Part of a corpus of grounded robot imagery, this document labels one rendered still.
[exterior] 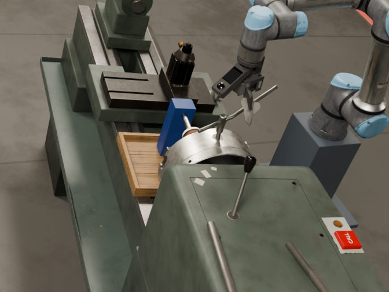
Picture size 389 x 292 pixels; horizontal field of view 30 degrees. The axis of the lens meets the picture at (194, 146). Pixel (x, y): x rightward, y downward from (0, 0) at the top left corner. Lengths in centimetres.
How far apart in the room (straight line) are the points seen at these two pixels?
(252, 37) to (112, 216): 112
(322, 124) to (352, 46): 339
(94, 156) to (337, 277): 148
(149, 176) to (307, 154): 59
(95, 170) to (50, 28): 207
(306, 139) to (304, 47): 305
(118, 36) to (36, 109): 113
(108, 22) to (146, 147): 81
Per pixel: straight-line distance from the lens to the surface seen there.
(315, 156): 268
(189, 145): 224
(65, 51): 356
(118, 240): 280
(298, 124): 274
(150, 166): 261
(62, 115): 332
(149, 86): 286
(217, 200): 200
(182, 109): 255
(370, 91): 249
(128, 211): 261
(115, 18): 321
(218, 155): 219
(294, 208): 208
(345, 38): 613
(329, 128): 270
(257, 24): 203
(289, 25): 209
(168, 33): 526
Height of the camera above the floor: 254
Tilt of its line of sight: 37 degrees down
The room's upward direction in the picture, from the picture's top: 20 degrees clockwise
